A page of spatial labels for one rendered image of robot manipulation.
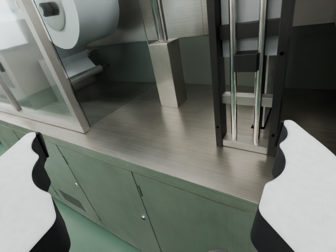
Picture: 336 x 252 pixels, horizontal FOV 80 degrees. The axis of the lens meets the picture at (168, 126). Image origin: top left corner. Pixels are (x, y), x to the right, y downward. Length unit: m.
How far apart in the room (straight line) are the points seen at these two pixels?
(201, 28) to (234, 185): 0.72
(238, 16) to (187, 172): 0.39
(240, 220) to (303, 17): 0.71
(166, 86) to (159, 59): 0.11
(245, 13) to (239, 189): 0.39
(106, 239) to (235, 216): 1.18
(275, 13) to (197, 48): 0.60
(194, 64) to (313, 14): 0.50
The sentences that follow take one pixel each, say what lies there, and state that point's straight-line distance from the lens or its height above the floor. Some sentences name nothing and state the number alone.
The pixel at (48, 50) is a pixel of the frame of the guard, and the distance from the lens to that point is 0.82.
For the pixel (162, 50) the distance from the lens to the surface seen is 0.82.
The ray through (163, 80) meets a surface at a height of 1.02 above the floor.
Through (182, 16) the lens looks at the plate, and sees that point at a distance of 1.06.
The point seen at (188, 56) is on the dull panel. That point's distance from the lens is 1.08.
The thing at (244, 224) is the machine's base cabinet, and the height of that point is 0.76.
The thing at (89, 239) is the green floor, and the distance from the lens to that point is 1.71.
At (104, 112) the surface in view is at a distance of 0.97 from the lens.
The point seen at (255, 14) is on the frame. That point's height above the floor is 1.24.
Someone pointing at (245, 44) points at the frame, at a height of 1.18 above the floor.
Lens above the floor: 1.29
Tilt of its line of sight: 31 degrees down
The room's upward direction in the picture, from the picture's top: 12 degrees counter-clockwise
